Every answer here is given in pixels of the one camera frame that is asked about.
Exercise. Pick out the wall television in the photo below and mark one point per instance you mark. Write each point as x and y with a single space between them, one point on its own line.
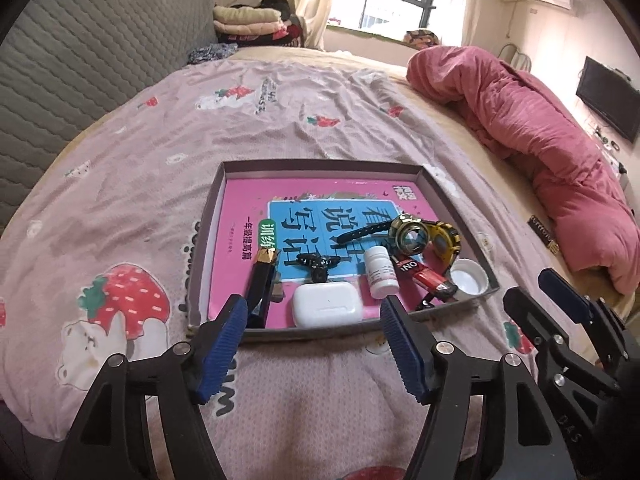
607 97

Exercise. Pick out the white earbuds case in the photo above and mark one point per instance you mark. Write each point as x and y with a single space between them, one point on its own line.
327 307

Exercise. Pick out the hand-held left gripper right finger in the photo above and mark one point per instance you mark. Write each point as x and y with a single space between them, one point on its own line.
405 355

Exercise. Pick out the pink book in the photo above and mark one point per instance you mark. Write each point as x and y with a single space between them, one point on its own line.
250 200

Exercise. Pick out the black lipstick with gold band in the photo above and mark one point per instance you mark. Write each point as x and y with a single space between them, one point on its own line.
262 285

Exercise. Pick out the shallow cardboard box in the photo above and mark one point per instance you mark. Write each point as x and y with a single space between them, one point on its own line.
320 169

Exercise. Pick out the pink quilt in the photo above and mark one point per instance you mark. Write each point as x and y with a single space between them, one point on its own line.
525 110

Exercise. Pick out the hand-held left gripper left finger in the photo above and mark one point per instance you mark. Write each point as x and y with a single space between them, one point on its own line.
220 355

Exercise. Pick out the black hair clip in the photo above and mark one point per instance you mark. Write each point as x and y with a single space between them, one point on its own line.
315 261

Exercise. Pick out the black gold mattress label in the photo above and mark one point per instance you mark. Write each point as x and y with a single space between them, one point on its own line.
545 227

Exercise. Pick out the dark patterned cloth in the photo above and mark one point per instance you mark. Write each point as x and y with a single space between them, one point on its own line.
212 52

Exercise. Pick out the white ribbed jar lid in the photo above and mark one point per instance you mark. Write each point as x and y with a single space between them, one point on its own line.
468 280

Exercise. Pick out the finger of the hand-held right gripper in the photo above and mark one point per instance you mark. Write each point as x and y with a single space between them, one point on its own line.
525 312
565 290

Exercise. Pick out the grey quilted headboard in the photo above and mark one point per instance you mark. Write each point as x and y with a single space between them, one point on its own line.
75 60

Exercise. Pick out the yellow black wrist watch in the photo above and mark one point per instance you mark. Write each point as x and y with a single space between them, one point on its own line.
442 240

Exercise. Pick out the colourful patterned cloth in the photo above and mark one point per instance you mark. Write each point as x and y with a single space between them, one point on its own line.
422 37

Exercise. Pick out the stack of folded clothes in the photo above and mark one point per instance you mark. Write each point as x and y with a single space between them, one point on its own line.
250 22

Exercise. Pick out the white pill bottle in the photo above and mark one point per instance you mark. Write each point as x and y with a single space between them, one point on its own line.
380 272

